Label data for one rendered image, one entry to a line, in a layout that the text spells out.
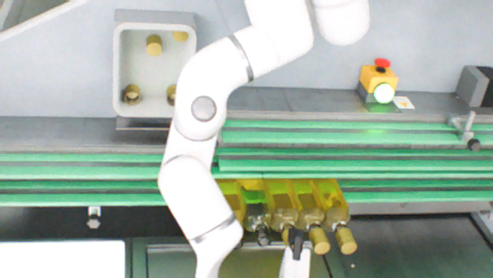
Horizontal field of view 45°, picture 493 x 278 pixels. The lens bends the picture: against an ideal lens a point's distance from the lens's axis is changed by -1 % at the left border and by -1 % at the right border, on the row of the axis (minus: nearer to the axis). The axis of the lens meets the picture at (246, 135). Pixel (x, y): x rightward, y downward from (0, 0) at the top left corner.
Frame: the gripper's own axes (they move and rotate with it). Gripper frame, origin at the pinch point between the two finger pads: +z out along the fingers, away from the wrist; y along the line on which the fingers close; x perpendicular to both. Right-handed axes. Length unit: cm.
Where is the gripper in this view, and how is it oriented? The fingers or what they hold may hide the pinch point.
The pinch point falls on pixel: (293, 245)
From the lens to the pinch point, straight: 125.2
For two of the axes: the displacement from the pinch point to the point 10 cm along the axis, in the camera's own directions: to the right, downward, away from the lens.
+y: 1.2, -8.4, -5.2
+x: -9.9, -1.5, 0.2
